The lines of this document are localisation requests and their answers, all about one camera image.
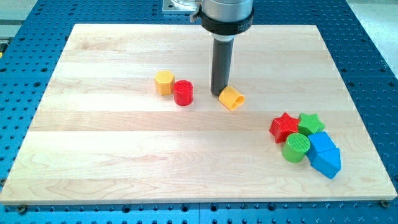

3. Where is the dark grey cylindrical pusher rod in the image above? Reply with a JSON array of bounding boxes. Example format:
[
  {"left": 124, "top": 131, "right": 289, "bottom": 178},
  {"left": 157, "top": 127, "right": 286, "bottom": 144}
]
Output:
[{"left": 210, "top": 39, "right": 233, "bottom": 96}]

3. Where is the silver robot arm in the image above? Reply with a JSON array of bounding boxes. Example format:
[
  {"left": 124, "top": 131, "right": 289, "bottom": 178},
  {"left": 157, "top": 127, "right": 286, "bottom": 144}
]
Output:
[{"left": 190, "top": 0, "right": 254, "bottom": 96}]

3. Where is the red star block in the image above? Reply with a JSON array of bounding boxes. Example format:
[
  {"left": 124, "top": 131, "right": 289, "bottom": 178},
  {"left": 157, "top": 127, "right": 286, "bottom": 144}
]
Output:
[{"left": 269, "top": 112, "right": 300, "bottom": 143}]

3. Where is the green star block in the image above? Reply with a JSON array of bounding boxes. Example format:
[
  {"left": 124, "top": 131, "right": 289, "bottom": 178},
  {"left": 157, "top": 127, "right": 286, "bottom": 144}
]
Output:
[{"left": 298, "top": 113, "right": 325, "bottom": 136}]

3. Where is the yellow tipped cylinder block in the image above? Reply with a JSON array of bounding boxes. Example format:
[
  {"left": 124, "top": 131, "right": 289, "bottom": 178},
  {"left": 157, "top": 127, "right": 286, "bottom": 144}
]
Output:
[{"left": 218, "top": 85, "right": 245, "bottom": 111}]

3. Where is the red cylinder block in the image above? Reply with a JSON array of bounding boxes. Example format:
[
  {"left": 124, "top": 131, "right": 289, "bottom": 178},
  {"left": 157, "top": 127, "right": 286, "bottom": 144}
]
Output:
[{"left": 174, "top": 80, "right": 193, "bottom": 106}]

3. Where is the yellow hexagon block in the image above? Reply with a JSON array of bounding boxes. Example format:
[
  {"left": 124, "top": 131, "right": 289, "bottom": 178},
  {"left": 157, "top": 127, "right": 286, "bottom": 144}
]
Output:
[{"left": 154, "top": 70, "right": 175, "bottom": 95}]

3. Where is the light wooden board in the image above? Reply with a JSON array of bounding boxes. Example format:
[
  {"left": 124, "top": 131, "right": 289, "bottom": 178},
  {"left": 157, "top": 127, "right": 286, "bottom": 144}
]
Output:
[{"left": 1, "top": 24, "right": 397, "bottom": 205}]

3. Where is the green cylinder block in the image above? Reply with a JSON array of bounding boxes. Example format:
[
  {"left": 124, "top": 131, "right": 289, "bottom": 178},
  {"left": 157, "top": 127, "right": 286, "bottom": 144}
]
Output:
[{"left": 282, "top": 133, "right": 310, "bottom": 163}]

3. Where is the blue cube block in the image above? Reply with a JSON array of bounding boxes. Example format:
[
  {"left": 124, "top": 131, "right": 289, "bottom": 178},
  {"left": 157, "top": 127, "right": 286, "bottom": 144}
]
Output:
[{"left": 307, "top": 132, "right": 336, "bottom": 163}]

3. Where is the blue triangle block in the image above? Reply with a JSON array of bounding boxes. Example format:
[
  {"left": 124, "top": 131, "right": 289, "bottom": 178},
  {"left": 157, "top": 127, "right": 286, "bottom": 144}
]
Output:
[{"left": 311, "top": 148, "right": 341, "bottom": 179}]

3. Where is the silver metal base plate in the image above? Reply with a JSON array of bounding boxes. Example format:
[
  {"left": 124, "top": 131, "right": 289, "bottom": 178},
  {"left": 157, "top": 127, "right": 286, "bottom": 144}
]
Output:
[{"left": 162, "top": 0, "right": 197, "bottom": 14}]

